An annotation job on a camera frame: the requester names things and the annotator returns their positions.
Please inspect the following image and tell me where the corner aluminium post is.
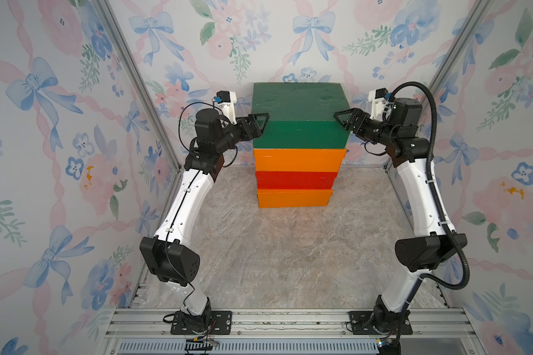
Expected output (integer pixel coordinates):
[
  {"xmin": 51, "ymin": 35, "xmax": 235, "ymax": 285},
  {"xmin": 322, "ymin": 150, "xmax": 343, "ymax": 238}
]
[
  {"xmin": 92, "ymin": 0, "xmax": 181, "ymax": 172},
  {"xmin": 383, "ymin": 0, "xmax": 494, "ymax": 172}
]

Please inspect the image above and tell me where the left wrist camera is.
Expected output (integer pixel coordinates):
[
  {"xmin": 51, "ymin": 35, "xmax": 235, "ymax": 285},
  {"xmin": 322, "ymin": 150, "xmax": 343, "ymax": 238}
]
[{"xmin": 213, "ymin": 90, "xmax": 237, "ymax": 125}]

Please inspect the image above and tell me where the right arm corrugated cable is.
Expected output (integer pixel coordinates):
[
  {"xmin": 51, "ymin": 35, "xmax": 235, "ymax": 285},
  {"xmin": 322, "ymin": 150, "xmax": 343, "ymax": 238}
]
[{"xmin": 387, "ymin": 80, "xmax": 471, "ymax": 312}]

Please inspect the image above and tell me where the orange shoebox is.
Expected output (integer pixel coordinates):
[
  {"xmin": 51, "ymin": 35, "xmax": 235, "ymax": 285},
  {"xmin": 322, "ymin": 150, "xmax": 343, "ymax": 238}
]
[
  {"xmin": 253, "ymin": 149, "xmax": 346, "ymax": 172},
  {"xmin": 258, "ymin": 189, "xmax": 333, "ymax": 209}
]

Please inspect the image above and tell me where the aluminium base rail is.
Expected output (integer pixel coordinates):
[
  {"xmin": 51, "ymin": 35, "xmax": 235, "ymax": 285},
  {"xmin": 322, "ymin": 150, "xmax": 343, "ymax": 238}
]
[{"xmin": 97, "ymin": 309, "xmax": 486, "ymax": 354}]

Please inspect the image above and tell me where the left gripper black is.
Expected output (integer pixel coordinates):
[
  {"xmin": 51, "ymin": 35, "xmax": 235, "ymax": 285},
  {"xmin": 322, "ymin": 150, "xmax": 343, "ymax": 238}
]
[{"xmin": 218, "ymin": 114, "xmax": 270, "ymax": 158}]

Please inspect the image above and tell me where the left corner aluminium post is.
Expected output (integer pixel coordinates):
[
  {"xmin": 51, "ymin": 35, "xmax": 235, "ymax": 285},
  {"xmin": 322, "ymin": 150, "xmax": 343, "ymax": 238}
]
[{"xmin": 92, "ymin": 0, "xmax": 181, "ymax": 172}]

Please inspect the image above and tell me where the right connector board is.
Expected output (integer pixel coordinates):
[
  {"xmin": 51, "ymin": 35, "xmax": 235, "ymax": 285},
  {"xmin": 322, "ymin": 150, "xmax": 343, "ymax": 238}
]
[{"xmin": 376, "ymin": 339, "xmax": 401, "ymax": 355}]

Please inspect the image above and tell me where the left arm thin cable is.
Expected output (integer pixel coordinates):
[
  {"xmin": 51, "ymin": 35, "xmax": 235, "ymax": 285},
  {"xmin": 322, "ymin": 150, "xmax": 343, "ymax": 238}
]
[{"xmin": 163, "ymin": 101, "xmax": 238, "ymax": 312}]

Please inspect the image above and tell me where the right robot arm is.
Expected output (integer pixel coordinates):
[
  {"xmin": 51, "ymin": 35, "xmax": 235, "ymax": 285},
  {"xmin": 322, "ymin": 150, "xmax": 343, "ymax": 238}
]
[{"xmin": 333, "ymin": 99, "xmax": 467, "ymax": 334}]

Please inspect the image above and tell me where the right corner aluminium post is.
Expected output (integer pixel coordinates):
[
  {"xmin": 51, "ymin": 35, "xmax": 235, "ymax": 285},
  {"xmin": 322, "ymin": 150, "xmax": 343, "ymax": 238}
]
[{"xmin": 383, "ymin": 0, "xmax": 494, "ymax": 172}]

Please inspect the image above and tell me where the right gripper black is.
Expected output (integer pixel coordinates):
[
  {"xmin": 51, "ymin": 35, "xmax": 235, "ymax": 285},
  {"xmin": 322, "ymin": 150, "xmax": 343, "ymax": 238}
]
[{"xmin": 335, "ymin": 109, "xmax": 397, "ymax": 149}]

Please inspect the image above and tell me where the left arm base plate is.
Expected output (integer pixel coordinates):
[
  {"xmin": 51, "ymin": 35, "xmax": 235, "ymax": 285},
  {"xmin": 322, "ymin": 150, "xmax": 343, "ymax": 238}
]
[{"xmin": 170, "ymin": 311, "xmax": 232, "ymax": 336}]

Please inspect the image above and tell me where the red shoebox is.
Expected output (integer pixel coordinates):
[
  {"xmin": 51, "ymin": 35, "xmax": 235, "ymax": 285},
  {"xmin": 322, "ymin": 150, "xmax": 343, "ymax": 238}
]
[{"xmin": 256, "ymin": 171, "xmax": 338, "ymax": 189}]

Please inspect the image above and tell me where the green shoebox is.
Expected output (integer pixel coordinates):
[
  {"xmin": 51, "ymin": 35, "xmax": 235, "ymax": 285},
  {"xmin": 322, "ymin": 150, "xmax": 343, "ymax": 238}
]
[{"xmin": 252, "ymin": 82, "xmax": 349, "ymax": 149}]

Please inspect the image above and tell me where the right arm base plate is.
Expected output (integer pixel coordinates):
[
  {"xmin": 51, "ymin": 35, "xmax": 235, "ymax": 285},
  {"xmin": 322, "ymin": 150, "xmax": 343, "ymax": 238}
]
[{"xmin": 347, "ymin": 311, "xmax": 413, "ymax": 336}]

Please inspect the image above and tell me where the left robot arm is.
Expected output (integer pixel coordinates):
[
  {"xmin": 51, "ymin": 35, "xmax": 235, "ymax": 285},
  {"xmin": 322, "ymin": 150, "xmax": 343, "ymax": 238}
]
[{"xmin": 140, "ymin": 108, "xmax": 269, "ymax": 335}]

